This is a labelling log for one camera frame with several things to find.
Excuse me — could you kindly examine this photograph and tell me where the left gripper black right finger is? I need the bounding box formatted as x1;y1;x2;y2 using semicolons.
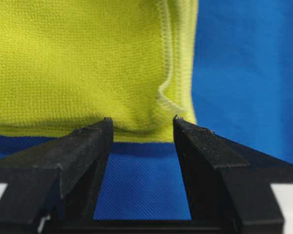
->
172;114;293;234

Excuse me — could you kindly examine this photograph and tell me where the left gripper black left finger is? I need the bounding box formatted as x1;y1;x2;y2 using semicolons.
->
0;117;114;234

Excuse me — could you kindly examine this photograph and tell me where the yellow-green microfiber towel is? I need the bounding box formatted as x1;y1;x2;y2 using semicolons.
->
0;0;199;142

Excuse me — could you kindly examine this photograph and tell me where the blue table cloth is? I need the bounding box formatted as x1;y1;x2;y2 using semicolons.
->
0;0;293;220

